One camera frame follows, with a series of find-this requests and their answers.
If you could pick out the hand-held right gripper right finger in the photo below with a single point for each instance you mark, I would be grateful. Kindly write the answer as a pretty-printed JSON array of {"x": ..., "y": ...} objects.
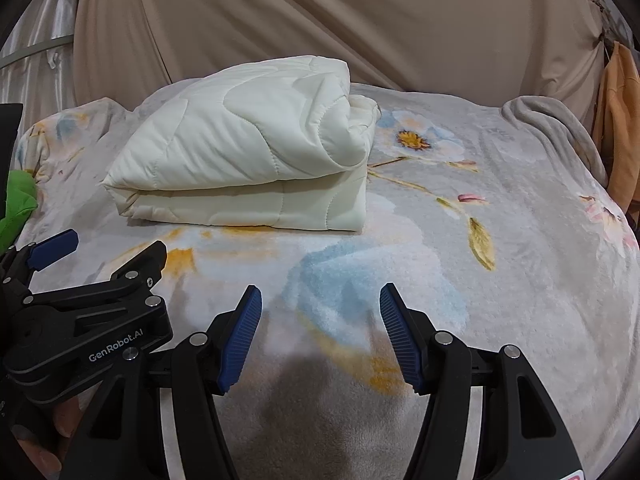
[{"x": 400, "y": 340}]

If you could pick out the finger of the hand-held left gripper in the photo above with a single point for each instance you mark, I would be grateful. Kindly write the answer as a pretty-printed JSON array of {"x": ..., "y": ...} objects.
[
  {"x": 135, "y": 265},
  {"x": 55, "y": 247}
]

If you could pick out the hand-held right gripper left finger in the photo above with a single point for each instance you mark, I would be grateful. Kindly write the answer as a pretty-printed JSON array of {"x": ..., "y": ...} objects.
[{"x": 240, "y": 340}]

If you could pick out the cream quilted comforter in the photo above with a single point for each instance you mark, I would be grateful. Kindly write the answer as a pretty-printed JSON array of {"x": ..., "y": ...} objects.
[{"x": 240, "y": 145}]

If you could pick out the person's left hand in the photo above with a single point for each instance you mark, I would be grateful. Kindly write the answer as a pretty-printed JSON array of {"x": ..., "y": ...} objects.
[{"x": 55, "y": 422}]

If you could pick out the green cloth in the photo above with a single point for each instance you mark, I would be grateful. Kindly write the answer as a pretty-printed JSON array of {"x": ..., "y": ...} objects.
[{"x": 15, "y": 200}]

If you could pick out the floral fleece blanket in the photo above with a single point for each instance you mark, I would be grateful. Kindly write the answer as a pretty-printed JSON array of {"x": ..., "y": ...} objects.
[{"x": 450, "y": 260}]

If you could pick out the dark flat object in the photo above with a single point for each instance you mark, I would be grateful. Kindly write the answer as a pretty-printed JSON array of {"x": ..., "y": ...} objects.
[{"x": 9, "y": 140}]

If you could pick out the white satin curtain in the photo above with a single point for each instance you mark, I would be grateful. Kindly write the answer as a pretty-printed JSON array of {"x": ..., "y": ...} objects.
[{"x": 40, "y": 50}]

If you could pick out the orange garment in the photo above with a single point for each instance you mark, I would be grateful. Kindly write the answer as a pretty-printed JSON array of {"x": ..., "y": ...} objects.
[{"x": 622, "y": 125}]

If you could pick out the beige curtain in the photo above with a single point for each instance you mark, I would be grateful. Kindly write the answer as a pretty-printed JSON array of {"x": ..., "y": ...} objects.
[{"x": 350, "y": 20}]

